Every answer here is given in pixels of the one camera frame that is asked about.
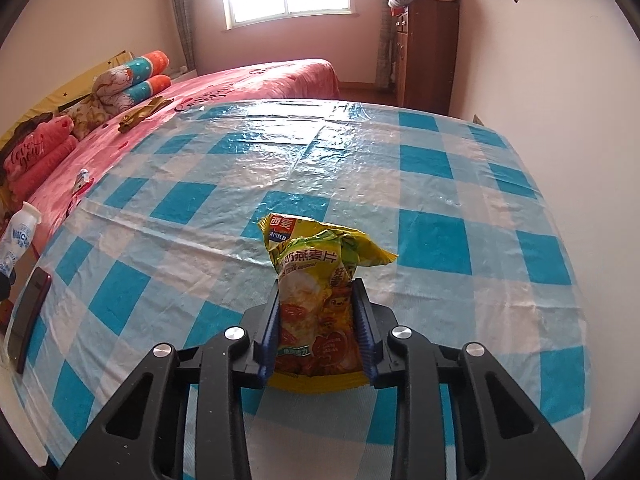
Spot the yellow oatmeal snack bag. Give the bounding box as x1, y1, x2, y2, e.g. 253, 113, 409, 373
258, 214, 396, 394

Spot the white yogurt bottle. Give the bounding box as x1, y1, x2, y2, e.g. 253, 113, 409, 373
0, 202, 41, 278

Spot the black smartphone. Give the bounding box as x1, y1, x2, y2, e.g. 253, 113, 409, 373
8, 266, 52, 374

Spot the blue checkered tablecloth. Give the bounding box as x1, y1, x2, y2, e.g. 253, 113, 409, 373
15, 101, 590, 479

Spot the small snack wrapper on bed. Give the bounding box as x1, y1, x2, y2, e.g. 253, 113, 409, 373
72, 168, 94, 198

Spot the folded pink blanket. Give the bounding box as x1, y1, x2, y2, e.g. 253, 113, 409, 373
1, 113, 78, 204

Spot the floral beige pillow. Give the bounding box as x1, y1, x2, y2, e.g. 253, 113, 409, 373
61, 93, 111, 141

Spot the olive green cloth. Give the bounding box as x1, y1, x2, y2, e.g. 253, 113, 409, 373
118, 96, 172, 133

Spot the rolled colourful quilt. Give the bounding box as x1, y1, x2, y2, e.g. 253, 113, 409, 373
92, 50, 171, 116

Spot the yellow headboard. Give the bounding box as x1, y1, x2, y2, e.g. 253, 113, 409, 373
1, 50, 134, 146

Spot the pink love-you bedspread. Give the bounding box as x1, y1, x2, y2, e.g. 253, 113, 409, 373
28, 58, 340, 254

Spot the right grey checked curtain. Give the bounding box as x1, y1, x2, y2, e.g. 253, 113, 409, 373
374, 0, 393, 90

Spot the grey checked curtain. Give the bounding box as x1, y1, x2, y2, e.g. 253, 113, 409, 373
374, 0, 393, 90
170, 0, 195, 70

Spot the brown wooden cabinet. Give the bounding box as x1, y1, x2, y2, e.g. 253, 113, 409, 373
395, 0, 460, 115

